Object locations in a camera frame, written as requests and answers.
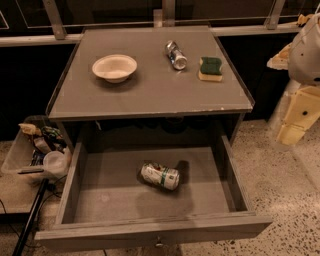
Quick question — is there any green yellow sponge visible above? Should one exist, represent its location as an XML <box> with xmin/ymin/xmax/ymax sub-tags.
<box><xmin>198</xmin><ymin>57</ymin><xmax>222</xmax><ymax>82</ymax></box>

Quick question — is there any black tripod leg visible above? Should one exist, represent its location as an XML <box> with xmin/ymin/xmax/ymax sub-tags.
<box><xmin>12</xmin><ymin>179</ymin><xmax>49</xmax><ymax>256</ymax></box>

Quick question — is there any silver blue soda can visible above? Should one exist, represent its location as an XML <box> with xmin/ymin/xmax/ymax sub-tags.
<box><xmin>165</xmin><ymin>40</ymin><xmax>187</xmax><ymax>70</ymax></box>

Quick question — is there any metal drawer knob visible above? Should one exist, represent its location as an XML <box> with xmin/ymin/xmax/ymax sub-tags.
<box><xmin>155</xmin><ymin>236</ymin><xmax>164</xmax><ymax>248</ymax></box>

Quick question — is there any green white 7up can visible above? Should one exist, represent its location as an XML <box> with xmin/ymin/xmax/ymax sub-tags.
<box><xmin>140</xmin><ymin>162</ymin><xmax>180</xmax><ymax>191</ymax></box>

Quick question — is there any snack bags pile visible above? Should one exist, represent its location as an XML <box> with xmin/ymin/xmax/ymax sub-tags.
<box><xmin>19</xmin><ymin>123</ymin><xmax>66</xmax><ymax>166</ymax></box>

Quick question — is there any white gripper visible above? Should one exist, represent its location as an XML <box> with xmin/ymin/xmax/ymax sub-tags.
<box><xmin>267</xmin><ymin>13</ymin><xmax>320</xmax><ymax>145</ymax></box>

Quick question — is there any white paper bowl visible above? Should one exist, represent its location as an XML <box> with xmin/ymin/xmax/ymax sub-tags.
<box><xmin>92</xmin><ymin>54</ymin><xmax>137</xmax><ymax>83</ymax></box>

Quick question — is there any metal railing frame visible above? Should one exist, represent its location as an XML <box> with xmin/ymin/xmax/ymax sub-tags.
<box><xmin>0</xmin><ymin>0</ymin><xmax>320</xmax><ymax>48</ymax></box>

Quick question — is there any yellow object on rail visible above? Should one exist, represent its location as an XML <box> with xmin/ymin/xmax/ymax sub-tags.
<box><xmin>297</xmin><ymin>14</ymin><xmax>313</xmax><ymax>27</ymax></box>

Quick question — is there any clear plastic cup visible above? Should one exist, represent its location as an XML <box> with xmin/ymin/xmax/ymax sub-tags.
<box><xmin>43</xmin><ymin>151</ymin><xmax>67</xmax><ymax>177</ymax></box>

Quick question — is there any grey cabinet counter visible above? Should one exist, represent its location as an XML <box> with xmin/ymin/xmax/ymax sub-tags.
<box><xmin>45</xmin><ymin>25</ymin><xmax>256</xmax><ymax>154</ymax></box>

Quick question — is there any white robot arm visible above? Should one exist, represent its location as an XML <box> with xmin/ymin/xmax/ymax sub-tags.
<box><xmin>267</xmin><ymin>13</ymin><xmax>320</xmax><ymax>145</ymax></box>

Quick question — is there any open grey wooden drawer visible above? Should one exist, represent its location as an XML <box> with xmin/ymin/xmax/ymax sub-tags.
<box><xmin>35</xmin><ymin>136</ymin><xmax>272</xmax><ymax>251</ymax></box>

